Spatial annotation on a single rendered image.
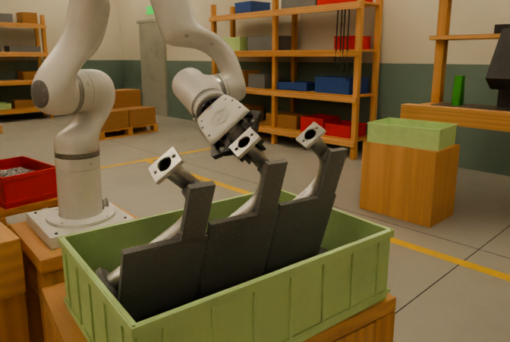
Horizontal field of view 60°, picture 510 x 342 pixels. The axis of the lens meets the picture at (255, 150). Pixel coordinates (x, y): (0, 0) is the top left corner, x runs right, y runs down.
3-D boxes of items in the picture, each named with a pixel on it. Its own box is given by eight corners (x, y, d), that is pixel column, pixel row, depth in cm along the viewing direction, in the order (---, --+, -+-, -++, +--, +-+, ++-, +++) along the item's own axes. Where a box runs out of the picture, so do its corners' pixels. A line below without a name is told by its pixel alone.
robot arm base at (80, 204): (107, 201, 142) (104, 145, 138) (122, 221, 127) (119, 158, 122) (42, 211, 133) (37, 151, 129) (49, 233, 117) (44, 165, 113)
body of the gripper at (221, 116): (186, 116, 93) (207, 142, 85) (221, 83, 93) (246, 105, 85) (206, 136, 98) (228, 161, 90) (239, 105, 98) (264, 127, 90)
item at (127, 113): (131, 127, 858) (129, 88, 842) (158, 131, 809) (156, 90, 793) (73, 135, 766) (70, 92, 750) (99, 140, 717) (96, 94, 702)
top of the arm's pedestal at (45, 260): (113, 212, 153) (112, 202, 152) (158, 241, 130) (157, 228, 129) (11, 236, 133) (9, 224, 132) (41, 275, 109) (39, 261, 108)
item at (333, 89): (352, 160, 581) (360, -17, 535) (210, 132, 794) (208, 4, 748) (374, 154, 617) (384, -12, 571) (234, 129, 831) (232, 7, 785)
